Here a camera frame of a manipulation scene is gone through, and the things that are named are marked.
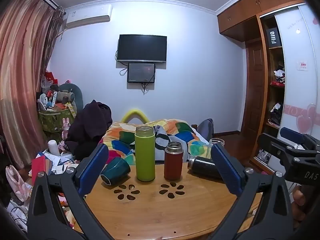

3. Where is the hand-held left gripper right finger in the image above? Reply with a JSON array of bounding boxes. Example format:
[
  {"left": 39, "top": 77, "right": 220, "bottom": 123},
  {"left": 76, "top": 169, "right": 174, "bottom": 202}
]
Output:
[{"left": 207, "top": 144, "right": 294, "bottom": 240}]

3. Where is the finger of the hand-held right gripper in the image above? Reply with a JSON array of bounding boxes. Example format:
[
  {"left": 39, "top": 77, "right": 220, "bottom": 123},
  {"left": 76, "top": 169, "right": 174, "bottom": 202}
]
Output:
[
  {"left": 279, "top": 127, "right": 320, "bottom": 153},
  {"left": 257, "top": 133, "right": 299, "bottom": 159}
]

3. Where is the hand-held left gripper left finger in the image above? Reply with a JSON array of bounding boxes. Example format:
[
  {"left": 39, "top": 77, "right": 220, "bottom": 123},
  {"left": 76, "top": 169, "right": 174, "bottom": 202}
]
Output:
[{"left": 26, "top": 143, "right": 113, "bottom": 240}]

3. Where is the teal cup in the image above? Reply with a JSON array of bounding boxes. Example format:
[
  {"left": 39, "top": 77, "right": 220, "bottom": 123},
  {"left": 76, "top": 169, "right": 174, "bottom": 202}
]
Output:
[{"left": 100, "top": 156, "right": 131, "bottom": 186}]

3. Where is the person's right hand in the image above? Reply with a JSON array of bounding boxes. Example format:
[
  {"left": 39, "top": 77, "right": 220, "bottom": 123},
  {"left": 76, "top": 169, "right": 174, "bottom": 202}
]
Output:
[{"left": 292, "top": 189, "right": 310, "bottom": 222}]

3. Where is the black thermos bottle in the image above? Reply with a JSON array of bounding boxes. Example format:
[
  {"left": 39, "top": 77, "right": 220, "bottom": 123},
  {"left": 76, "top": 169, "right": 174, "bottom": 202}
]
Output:
[{"left": 187, "top": 156, "right": 223, "bottom": 179}]

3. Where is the pile of folded clothes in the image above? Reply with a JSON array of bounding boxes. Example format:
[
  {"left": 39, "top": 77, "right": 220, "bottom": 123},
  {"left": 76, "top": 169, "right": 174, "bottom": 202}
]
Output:
[
  {"left": 268, "top": 102, "right": 284, "bottom": 128},
  {"left": 270, "top": 64, "right": 286, "bottom": 88}
]

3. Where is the clear glass jar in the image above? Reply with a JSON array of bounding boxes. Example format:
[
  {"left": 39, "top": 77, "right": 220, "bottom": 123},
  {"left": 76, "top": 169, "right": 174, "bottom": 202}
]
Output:
[{"left": 206, "top": 138, "right": 225, "bottom": 158}]

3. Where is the colourful patchwork blanket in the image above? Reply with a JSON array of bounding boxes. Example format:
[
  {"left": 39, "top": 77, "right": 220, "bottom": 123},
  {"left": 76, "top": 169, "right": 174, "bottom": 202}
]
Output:
[{"left": 99, "top": 119, "right": 211, "bottom": 166}]

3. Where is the dark jacket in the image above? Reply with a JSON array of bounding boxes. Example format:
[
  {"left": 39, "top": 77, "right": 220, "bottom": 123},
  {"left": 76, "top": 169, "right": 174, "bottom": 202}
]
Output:
[{"left": 65, "top": 99, "right": 113, "bottom": 161}]

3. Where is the white bottle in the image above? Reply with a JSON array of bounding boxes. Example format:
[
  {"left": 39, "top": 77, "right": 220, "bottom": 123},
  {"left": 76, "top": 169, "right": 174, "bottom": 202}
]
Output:
[{"left": 48, "top": 140, "right": 61, "bottom": 156}]

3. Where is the pink plush rabbit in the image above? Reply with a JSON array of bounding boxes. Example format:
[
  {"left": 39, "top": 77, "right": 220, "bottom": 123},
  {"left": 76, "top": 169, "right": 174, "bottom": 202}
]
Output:
[{"left": 61, "top": 117, "right": 72, "bottom": 141}]

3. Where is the green thermos bottle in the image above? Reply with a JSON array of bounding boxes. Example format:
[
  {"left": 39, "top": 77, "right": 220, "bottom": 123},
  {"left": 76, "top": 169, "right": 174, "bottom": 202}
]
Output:
[{"left": 135, "top": 126, "right": 156, "bottom": 182}]

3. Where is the red thermos bottle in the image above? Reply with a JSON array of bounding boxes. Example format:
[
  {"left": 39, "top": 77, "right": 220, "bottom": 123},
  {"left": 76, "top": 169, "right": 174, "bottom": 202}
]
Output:
[{"left": 164, "top": 141, "right": 184, "bottom": 181}]

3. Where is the red book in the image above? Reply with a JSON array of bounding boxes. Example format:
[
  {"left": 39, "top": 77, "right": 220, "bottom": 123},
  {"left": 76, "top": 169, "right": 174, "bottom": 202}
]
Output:
[{"left": 31, "top": 155, "right": 47, "bottom": 186}]

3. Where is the brown wooden door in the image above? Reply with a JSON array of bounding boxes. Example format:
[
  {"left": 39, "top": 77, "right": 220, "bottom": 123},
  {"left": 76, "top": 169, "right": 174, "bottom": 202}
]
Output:
[{"left": 245, "top": 40, "right": 268, "bottom": 133}]

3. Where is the white sliding wardrobe door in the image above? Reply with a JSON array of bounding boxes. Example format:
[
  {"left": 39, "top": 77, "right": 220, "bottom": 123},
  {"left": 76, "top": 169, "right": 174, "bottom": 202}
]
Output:
[{"left": 274, "top": 2, "right": 320, "bottom": 140}]

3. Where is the green storage basket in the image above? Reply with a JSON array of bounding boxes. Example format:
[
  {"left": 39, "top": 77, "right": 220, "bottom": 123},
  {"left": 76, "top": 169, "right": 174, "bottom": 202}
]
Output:
[{"left": 38, "top": 107, "right": 76, "bottom": 133}]

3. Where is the yellow curved cushion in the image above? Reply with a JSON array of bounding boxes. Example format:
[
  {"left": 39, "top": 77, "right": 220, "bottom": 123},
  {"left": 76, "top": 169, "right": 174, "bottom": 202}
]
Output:
[{"left": 120, "top": 108, "right": 150, "bottom": 124}]

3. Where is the grey curved pillow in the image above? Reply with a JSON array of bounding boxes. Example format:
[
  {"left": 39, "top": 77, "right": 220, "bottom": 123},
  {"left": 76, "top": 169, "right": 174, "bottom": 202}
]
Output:
[{"left": 55, "top": 82, "right": 84, "bottom": 111}]

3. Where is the pink plastic bag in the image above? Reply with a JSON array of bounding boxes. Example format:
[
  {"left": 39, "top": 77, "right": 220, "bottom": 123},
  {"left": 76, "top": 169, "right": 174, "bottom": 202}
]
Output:
[{"left": 5, "top": 165, "right": 32, "bottom": 202}]

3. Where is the black box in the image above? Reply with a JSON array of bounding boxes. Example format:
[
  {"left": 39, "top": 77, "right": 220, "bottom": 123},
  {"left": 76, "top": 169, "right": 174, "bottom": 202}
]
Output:
[{"left": 265, "top": 26, "right": 281, "bottom": 49}]

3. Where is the red paper bag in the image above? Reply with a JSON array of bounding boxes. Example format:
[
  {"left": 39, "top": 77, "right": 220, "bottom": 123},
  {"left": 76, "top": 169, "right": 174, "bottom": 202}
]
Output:
[{"left": 44, "top": 71, "right": 59, "bottom": 86}]

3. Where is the pink striped curtain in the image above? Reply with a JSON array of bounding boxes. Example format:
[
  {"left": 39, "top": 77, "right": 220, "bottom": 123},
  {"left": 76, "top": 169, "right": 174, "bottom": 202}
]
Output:
[{"left": 0, "top": 0, "right": 65, "bottom": 169}]

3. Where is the wooden wardrobe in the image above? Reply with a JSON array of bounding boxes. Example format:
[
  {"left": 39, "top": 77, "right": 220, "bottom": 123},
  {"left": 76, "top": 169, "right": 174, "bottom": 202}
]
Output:
[{"left": 217, "top": 0, "right": 320, "bottom": 177}]

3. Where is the white air conditioner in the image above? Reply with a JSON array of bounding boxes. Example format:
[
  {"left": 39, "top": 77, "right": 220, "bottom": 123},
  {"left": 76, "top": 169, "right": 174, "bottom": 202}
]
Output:
[{"left": 65, "top": 4, "right": 113, "bottom": 29}]

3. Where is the small black wall monitor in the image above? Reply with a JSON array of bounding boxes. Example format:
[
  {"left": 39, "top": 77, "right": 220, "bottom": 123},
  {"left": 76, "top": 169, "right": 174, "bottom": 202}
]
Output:
[{"left": 127, "top": 63, "right": 156, "bottom": 83}]

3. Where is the wall-mounted black television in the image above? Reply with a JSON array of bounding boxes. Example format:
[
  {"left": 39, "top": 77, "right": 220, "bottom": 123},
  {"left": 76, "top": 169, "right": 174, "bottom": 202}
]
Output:
[{"left": 117, "top": 34, "right": 167, "bottom": 63}]

